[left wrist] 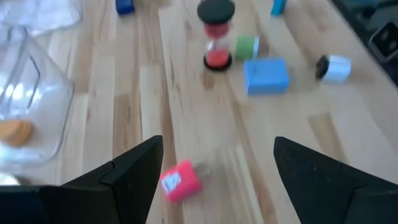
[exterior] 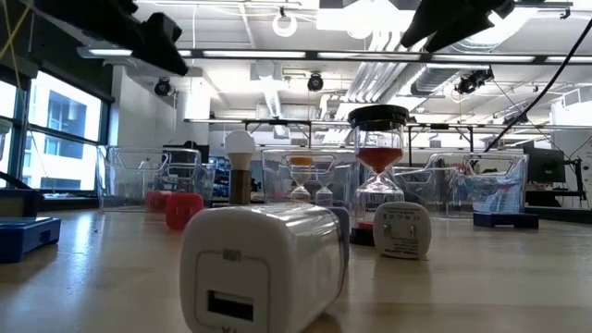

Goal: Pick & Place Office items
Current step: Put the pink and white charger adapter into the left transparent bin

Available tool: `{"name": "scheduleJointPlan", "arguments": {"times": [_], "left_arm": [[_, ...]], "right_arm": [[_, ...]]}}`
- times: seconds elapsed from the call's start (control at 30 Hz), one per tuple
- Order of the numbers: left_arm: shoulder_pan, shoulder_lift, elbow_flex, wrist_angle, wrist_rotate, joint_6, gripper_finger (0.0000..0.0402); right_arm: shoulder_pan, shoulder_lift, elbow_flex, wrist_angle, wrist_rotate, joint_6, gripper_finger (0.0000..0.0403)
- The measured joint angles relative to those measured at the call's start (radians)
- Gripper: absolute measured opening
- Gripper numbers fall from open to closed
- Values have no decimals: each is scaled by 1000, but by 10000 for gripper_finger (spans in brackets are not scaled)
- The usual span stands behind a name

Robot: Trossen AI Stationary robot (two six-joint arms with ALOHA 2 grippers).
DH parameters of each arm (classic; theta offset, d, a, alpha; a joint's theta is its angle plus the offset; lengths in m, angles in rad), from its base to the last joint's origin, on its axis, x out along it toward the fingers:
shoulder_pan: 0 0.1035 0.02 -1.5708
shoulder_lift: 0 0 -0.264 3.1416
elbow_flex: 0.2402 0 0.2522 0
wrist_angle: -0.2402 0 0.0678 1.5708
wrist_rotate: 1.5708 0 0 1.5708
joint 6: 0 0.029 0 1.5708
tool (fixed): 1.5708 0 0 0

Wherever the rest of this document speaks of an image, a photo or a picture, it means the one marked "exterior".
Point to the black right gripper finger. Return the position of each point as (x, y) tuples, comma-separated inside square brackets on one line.
[(430, 18), (467, 20)]

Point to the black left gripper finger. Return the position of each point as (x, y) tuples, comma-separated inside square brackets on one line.
[(162, 41)]

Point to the black capped red sand hourglass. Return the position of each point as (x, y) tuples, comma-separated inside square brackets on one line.
[(378, 115)]

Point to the small red box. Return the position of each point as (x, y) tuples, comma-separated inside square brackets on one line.
[(158, 201)]

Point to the red cube wall charger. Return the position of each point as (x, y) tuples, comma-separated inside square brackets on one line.
[(185, 210)]

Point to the orange capped hourglass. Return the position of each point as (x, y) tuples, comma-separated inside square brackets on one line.
[(301, 161)]

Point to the black ceiling mounted device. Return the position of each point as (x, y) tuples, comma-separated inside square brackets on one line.
[(472, 82)]

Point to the large window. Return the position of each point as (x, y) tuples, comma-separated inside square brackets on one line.
[(65, 106)]

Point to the brass lamp with white bulb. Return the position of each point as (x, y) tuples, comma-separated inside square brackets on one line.
[(239, 143)]

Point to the clear plastic bin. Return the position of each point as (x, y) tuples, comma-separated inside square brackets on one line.
[(277, 180), (444, 194), (125, 185)]

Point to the black computer monitor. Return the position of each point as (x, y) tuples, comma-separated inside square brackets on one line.
[(546, 165)]

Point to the indigo rectangular box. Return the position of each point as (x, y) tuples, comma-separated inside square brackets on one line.
[(506, 220)]

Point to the blue flat box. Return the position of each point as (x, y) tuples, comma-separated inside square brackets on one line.
[(28, 236)]

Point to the black ceiling camera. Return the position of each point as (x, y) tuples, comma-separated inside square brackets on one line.
[(162, 87), (315, 82)]

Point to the long ceiling light rail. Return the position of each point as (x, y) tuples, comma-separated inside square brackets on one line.
[(254, 54)]

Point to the teal white-faced wall adapter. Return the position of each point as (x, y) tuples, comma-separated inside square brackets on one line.
[(402, 231)]

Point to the white USB wall charger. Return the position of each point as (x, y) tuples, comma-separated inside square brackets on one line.
[(259, 240)]

